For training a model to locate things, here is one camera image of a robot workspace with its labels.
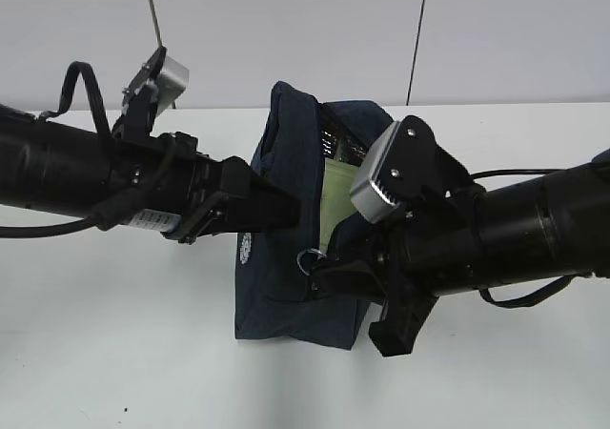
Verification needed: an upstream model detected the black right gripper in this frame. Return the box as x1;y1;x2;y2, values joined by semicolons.
311;180;481;357

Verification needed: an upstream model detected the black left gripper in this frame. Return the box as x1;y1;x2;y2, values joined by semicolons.
107;133;300;244

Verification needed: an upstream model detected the silver zipper pull ring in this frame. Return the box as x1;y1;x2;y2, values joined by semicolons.
295;247;329;277

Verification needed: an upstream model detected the dark blue lunch bag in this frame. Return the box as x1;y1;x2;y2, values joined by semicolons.
234;81;392;350

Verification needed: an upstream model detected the green lid glass container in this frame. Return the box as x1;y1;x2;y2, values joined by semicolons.
319;158;358;252

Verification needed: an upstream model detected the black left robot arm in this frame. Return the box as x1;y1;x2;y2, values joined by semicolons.
1;107;300;244

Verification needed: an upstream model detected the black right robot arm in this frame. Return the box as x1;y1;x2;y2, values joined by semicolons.
311;153;609;357

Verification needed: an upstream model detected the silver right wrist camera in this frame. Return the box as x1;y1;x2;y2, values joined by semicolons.
349;114;444;224

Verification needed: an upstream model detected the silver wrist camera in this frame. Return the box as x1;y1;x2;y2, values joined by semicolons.
121;46;191;115
349;114;444;224

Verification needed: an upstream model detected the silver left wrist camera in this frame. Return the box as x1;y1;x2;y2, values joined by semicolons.
121;46;191;115

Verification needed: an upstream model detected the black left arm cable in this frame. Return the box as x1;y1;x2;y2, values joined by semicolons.
0;60;144;239

